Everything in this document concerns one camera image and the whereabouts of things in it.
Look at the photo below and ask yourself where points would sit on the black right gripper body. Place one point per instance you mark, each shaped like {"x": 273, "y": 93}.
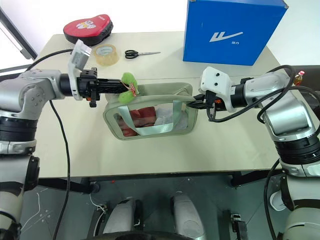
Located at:
{"x": 217, "y": 101}

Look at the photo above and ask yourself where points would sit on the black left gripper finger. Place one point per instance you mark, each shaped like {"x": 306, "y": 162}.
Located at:
{"x": 112, "y": 90}
{"x": 110, "y": 81}

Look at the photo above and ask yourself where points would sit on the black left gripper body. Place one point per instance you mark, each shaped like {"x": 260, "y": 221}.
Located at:
{"x": 86, "y": 85}

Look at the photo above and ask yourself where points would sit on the green clear-window pouch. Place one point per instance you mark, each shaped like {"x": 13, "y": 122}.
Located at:
{"x": 147, "y": 98}

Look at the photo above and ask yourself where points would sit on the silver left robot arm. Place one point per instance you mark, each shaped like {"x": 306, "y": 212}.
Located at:
{"x": 30, "y": 92}

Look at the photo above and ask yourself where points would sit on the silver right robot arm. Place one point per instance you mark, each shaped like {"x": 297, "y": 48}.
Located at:
{"x": 282, "y": 105}

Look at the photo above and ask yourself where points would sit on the white plastic bag inside pouch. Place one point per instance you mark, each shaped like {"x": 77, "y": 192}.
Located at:
{"x": 165, "y": 117}

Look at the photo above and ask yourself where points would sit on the red packet inside pouch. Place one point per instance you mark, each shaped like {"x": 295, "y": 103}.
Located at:
{"x": 143, "y": 116}

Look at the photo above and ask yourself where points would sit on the clear packing tape roll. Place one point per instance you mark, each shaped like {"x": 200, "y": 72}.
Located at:
{"x": 107, "y": 56}

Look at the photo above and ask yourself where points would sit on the red black round case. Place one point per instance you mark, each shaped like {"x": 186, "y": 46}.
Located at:
{"x": 85, "y": 27}

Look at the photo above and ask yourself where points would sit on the blue cardboard box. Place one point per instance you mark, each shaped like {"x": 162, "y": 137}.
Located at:
{"x": 230, "y": 32}

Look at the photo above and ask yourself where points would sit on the yellow bottle with red cap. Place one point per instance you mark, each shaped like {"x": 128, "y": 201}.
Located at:
{"x": 298, "y": 79}

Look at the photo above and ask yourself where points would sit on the silver rounded robot leg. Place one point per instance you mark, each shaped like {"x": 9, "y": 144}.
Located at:
{"x": 186, "y": 215}
{"x": 122, "y": 215}

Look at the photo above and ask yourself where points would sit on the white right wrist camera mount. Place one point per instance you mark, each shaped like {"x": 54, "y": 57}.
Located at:
{"x": 216, "y": 80}

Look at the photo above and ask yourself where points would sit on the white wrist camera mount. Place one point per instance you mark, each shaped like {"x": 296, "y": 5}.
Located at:
{"x": 78, "y": 58}
{"x": 216, "y": 80}

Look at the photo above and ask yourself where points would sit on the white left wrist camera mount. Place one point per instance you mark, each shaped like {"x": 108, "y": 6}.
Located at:
{"x": 78, "y": 58}

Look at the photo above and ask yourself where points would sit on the dark window frame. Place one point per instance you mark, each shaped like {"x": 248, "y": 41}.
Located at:
{"x": 15, "y": 37}

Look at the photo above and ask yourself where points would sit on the black table frame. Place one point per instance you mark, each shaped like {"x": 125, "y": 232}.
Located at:
{"x": 75, "y": 186}

